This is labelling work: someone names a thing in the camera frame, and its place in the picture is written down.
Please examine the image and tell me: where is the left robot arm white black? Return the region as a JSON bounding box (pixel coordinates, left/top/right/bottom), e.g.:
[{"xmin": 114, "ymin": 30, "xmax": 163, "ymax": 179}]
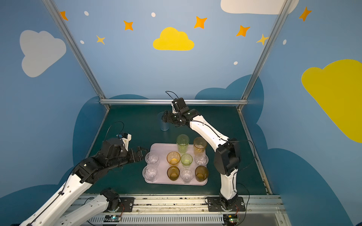
[{"xmin": 21, "ymin": 138, "xmax": 148, "ymax": 226}]

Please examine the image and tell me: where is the pink rectangular tray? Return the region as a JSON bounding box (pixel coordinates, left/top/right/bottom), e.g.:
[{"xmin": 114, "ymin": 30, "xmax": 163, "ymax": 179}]
[{"xmin": 149, "ymin": 143, "xmax": 208, "ymax": 186}]

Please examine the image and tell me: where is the right controller board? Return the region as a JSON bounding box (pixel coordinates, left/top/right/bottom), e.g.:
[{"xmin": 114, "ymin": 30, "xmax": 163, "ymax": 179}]
[{"xmin": 222, "ymin": 215, "xmax": 239, "ymax": 226}]

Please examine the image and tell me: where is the aluminium frame post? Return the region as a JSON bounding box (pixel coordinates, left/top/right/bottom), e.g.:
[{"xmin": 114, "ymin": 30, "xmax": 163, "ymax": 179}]
[
  {"xmin": 42, "ymin": 0, "xmax": 106, "ymax": 100},
  {"xmin": 237, "ymin": 0, "xmax": 295, "ymax": 113}
]

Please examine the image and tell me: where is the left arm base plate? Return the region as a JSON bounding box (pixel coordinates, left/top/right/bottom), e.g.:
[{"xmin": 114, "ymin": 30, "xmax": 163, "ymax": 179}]
[{"xmin": 107, "ymin": 197, "xmax": 135, "ymax": 213}]

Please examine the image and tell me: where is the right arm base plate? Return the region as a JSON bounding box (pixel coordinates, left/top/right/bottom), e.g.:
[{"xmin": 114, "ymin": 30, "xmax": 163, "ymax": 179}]
[{"xmin": 205, "ymin": 196, "xmax": 246, "ymax": 212}]

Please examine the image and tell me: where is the tall orange glass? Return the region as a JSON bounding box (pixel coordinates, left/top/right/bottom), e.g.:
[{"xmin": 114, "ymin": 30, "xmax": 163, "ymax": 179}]
[{"xmin": 193, "ymin": 137, "xmax": 207, "ymax": 155}]

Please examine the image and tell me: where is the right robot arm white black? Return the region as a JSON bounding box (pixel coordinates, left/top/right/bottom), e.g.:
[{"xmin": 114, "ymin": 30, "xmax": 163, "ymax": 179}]
[{"xmin": 161, "ymin": 109, "xmax": 240, "ymax": 210}]

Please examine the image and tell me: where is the clear faceted glass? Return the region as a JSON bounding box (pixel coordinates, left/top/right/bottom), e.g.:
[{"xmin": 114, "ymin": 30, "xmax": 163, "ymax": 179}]
[
  {"xmin": 145, "ymin": 152, "xmax": 160, "ymax": 166},
  {"xmin": 142, "ymin": 165, "xmax": 158, "ymax": 183},
  {"xmin": 194, "ymin": 153, "xmax": 209, "ymax": 166},
  {"xmin": 180, "ymin": 167, "xmax": 194, "ymax": 184}
]

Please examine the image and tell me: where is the small green glass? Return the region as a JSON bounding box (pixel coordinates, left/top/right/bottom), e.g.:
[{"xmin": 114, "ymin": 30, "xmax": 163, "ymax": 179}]
[{"xmin": 181, "ymin": 153, "xmax": 193, "ymax": 166}]

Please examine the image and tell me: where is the dark amber textured glass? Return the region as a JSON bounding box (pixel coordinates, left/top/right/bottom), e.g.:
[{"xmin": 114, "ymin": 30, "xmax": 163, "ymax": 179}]
[
  {"xmin": 167, "ymin": 166, "xmax": 180, "ymax": 181},
  {"xmin": 195, "ymin": 165, "xmax": 209, "ymax": 182}
]

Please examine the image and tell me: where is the tall green glass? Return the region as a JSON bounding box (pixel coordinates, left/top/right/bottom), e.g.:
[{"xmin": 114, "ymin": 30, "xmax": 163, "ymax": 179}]
[{"xmin": 176, "ymin": 134, "xmax": 189, "ymax": 154}]

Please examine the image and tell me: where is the left controller board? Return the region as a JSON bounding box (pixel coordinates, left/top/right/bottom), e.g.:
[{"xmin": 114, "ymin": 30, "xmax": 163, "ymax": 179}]
[{"xmin": 103, "ymin": 215, "xmax": 122, "ymax": 223}]

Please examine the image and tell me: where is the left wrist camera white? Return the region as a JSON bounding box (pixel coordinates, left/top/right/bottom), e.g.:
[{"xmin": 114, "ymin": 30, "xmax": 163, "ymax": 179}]
[{"xmin": 118, "ymin": 132, "xmax": 132, "ymax": 151}]

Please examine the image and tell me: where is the tall clear bluish glass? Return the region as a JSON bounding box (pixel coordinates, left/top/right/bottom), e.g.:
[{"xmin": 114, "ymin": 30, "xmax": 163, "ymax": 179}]
[{"xmin": 157, "ymin": 112, "xmax": 169, "ymax": 131}]

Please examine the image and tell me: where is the orange short glass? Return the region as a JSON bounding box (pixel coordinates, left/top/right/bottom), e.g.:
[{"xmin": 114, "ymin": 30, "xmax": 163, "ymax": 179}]
[{"xmin": 166, "ymin": 151, "xmax": 181, "ymax": 165}]

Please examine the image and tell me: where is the controller board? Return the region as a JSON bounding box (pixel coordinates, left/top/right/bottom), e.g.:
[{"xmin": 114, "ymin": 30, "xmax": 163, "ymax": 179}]
[
  {"xmin": 222, "ymin": 215, "xmax": 239, "ymax": 226},
  {"xmin": 103, "ymin": 215, "xmax": 122, "ymax": 223}
]

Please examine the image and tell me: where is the aluminium frame right post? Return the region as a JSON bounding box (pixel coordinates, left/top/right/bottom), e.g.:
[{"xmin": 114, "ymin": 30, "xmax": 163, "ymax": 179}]
[{"xmin": 237, "ymin": 0, "xmax": 295, "ymax": 113}]

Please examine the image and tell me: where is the aluminium frame left post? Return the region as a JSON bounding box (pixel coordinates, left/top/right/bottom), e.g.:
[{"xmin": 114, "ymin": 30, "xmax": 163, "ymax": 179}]
[{"xmin": 42, "ymin": 0, "xmax": 106, "ymax": 100}]

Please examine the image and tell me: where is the aluminium frame back bar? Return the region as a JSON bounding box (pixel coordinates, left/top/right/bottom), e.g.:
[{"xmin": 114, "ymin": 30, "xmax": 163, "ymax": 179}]
[{"xmin": 99, "ymin": 98, "xmax": 248, "ymax": 106}]

